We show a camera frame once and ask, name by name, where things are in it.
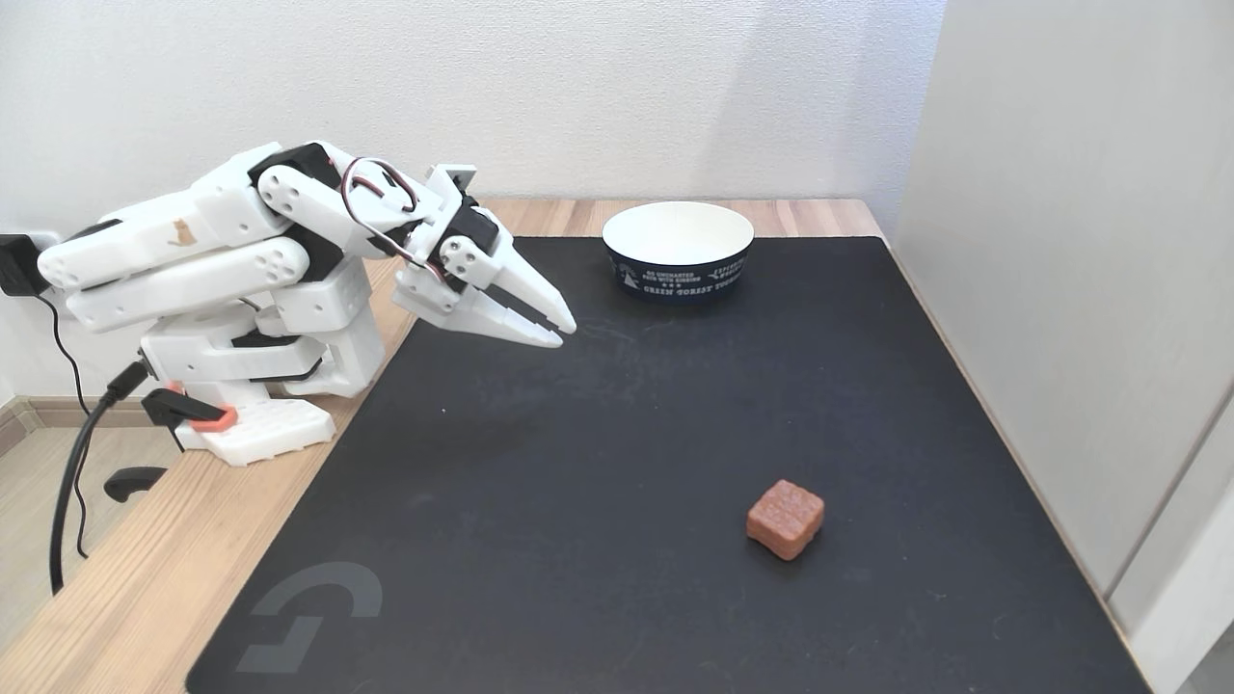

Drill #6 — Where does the black desk mat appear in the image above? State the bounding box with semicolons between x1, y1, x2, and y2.
185;236;1153;694

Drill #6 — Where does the thin black cable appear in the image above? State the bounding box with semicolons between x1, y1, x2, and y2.
35;292;93;560

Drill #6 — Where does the black and orange table clamp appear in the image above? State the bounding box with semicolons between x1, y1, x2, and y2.
103;383;239;504

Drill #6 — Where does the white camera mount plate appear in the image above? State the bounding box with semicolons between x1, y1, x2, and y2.
423;163;479;210

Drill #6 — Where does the thick black cable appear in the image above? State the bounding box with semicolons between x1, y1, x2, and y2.
49;360;152;595

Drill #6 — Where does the navy and white paper bowl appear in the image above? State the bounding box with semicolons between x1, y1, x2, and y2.
602;200;756;301

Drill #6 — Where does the black power adapter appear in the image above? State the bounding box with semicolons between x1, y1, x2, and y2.
0;234;45;298

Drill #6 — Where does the brown square toy block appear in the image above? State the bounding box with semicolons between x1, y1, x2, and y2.
745;479;826;562

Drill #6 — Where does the red white black servo wire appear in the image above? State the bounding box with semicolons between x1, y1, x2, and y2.
339;157;446;282

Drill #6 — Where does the pale grey door panel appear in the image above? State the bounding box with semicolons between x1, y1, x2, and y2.
887;0;1234;694

